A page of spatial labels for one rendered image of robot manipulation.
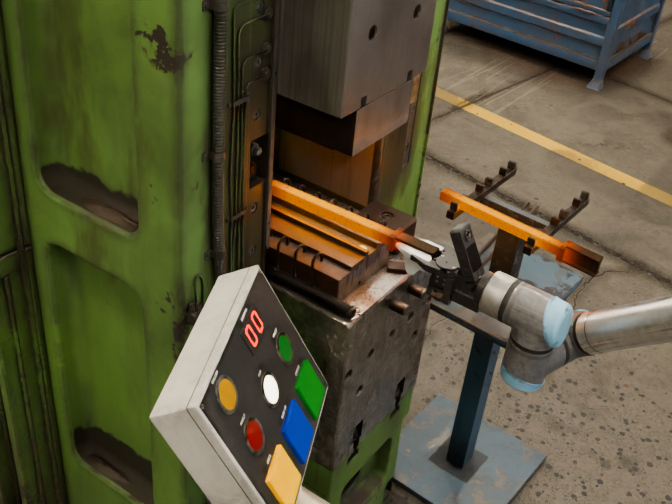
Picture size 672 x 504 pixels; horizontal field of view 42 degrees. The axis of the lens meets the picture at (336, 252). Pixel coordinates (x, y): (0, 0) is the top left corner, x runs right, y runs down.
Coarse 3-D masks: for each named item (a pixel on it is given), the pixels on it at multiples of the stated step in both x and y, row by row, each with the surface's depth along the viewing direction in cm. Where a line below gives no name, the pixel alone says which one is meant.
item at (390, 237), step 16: (272, 192) 197; (288, 192) 194; (304, 192) 195; (304, 208) 193; (320, 208) 190; (336, 208) 190; (352, 224) 187; (368, 224) 186; (384, 240) 184; (400, 240) 181; (416, 240) 181; (432, 256) 179
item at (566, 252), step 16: (448, 192) 215; (464, 208) 213; (480, 208) 210; (496, 224) 208; (512, 224) 206; (544, 240) 201; (560, 256) 199; (576, 256) 198; (592, 256) 196; (592, 272) 197
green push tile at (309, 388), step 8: (304, 360) 151; (304, 368) 150; (312, 368) 152; (304, 376) 149; (312, 376) 151; (296, 384) 146; (304, 384) 148; (312, 384) 150; (320, 384) 153; (304, 392) 147; (312, 392) 150; (320, 392) 152; (304, 400) 147; (312, 400) 149; (320, 400) 152; (312, 408) 148; (312, 416) 149
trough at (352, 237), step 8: (272, 200) 202; (280, 200) 201; (280, 208) 200; (288, 208) 200; (296, 208) 199; (296, 216) 198; (304, 216) 198; (312, 216) 197; (320, 224) 196; (328, 224) 195; (336, 232) 194; (344, 232) 194; (352, 232) 192; (352, 240) 192; (360, 240) 192; (368, 240) 190; (368, 248) 190
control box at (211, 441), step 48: (240, 288) 141; (192, 336) 135; (240, 336) 134; (288, 336) 148; (192, 384) 123; (240, 384) 130; (288, 384) 144; (192, 432) 121; (240, 432) 127; (240, 480) 125
